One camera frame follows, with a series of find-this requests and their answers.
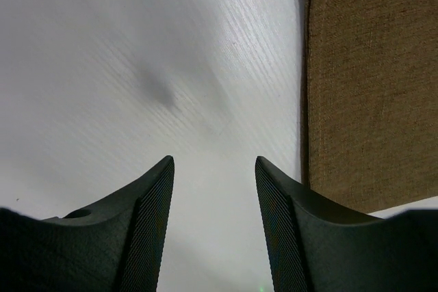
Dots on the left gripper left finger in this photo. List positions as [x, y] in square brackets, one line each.
[113, 244]

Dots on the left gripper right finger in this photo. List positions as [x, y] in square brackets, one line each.
[315, 244]

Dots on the brown cloth napkin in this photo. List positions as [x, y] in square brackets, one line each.
[371, 68]

